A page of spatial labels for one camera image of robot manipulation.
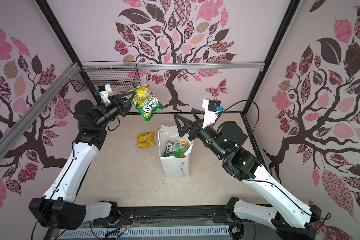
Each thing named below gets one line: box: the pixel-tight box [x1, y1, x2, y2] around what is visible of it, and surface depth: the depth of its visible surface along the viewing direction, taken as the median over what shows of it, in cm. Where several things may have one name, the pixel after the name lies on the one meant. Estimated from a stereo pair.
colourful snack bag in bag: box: [165, 140, 190, 158], surface depth 91 cm
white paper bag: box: [157, 124, 194, 178], surface depth 74 cm
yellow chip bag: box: [136, 131, 155, 148], surface depth 103 cm
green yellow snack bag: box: [127, 84, 164, 122], surface depth 62 cm
